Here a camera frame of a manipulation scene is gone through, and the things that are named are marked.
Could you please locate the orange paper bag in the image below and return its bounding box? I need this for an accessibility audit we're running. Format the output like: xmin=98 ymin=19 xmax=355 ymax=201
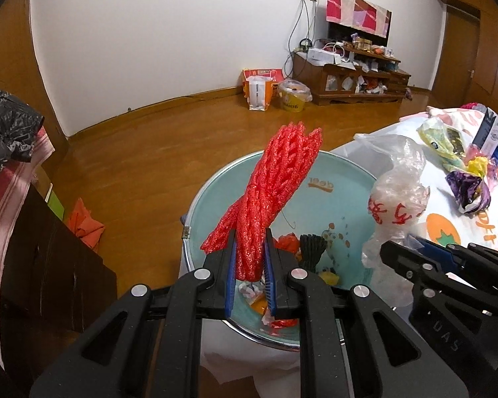
xmin=243 ymin=68 xmax=285 ymax=98

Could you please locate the round table with printed cloth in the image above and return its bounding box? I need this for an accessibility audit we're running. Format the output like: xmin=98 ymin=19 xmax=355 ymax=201
xmin=330 ymin=110 xmax=498 ymax=258

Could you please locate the white plastic sheet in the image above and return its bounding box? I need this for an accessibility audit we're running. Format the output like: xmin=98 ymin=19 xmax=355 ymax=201
xmin=201 ymin=319 xmax=303 ymax=386

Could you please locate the pink plastic bag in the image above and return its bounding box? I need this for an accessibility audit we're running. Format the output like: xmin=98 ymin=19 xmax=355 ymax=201
xmin=465 ymin=143 xmax=498 ymax=187

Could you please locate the brown wooden wardrobe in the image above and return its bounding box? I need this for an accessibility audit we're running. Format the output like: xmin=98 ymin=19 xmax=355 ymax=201
xmin=431 ymin=0 xmax=498 ymax=108

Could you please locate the black foam net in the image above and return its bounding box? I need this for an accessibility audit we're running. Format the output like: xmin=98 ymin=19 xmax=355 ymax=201
xmin=299 ymin=234 xmax=328 ymax=272

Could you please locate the purple foil wrapper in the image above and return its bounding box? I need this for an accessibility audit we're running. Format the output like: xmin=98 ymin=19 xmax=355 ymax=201
xmin=445 ymin=168 xmax=491 ymax=215

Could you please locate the light blue metal basin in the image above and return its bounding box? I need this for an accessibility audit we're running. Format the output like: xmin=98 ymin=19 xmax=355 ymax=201
xmin=182 ymin=149 xmax=378 ymax=343

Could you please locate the white paper bag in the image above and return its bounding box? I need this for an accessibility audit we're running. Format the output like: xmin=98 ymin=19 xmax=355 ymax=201
xmin=248 ymin=75 xmax=273 ymax=112

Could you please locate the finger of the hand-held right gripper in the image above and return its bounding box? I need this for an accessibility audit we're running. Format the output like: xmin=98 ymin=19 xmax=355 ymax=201
xmin=379 ymin=240 xmax=498 ymax=316
xmin=411 ymin=235 xmax=498 ymax=276

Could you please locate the tall white milk carton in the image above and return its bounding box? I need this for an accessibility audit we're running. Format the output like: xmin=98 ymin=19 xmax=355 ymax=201
xmin=472 ymin=107 xmax=498 ymax=156

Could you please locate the red and white striped cloth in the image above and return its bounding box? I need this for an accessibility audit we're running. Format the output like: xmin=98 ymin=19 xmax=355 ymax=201
xmin=0 ymin=126 xmax=56 ymax=369

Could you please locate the red foil wrapper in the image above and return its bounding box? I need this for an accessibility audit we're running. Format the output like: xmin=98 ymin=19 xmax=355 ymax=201
xmin=278 ymin=234 xmax=301 ymax=253

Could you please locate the dark wooden cabinet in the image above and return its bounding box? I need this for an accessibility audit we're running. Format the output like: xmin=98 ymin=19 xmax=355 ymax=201
xmin=0 ymin=182 xmax=119 ymax=334

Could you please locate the red foam net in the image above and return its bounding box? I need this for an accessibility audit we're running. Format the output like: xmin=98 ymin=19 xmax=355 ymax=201
xmin=200 ymin=121 xmax=323 ymax=328

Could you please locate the white box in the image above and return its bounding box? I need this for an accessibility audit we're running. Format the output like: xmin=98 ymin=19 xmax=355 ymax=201
xmin=307 ymin=47 xmax=337 ymax=65

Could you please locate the black television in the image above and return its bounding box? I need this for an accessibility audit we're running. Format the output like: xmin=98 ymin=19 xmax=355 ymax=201
xmin=328 ymin=21 xmax=388 ymax=48

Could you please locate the wooden television stand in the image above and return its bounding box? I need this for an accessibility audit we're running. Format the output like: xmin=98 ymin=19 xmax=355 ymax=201
xmin=292 ymin=45 xmax=411 ymax=106

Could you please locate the white snack wrapper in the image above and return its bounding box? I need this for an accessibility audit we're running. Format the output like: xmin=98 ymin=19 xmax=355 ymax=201
xmin=238 ymin=282 xmax=266 ymax=303

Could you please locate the yellow bucket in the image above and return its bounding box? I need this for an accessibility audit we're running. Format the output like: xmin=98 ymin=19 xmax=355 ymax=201
xmin=278 ymin=79 xmax=313 ymax=112

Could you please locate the clear plastic bag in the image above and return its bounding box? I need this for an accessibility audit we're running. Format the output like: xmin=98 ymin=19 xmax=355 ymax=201
xmin=354 ymin=133 xmax=430 ymax=307

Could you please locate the green plastic bag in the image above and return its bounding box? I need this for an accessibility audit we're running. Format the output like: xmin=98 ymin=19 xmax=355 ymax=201
xmin=417 ymin=117 xmax=478 ymax=170

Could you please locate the black printed cloth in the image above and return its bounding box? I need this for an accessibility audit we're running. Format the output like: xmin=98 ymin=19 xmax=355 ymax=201
xmin=0 ymin=77 xmax=45 ymax=183

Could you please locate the orange cloth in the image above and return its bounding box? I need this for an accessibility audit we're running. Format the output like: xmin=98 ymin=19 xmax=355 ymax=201
xmin=64 ymin=198 xmax=106 ymax=251

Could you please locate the television with patterned cloth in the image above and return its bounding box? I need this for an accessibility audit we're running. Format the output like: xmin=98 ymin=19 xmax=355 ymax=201
xmin=326 ymin=0 xmax=393 ymax=38

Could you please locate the black power cable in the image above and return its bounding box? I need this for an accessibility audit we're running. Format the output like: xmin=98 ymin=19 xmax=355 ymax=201
xmin=288 ymin=0 xmax=316 ymax=56

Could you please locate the yellow wrapper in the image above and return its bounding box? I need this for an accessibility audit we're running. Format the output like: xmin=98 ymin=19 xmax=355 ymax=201
xmin=467 ymin=155 xmax=488 ymax=177

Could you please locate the heart printed white duvet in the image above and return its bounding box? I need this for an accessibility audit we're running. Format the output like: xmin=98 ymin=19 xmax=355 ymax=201
xmin=400 ymin=103 xmax=488 ymax=133

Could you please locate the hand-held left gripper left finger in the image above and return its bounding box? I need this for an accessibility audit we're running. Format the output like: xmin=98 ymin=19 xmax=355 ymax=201
xmin=29 ymin=228 xmax=238 ymax=398

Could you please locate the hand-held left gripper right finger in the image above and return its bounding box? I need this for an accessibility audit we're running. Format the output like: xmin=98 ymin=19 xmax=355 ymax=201
xmin=263 ymin=228 xmax=469 ymax=398

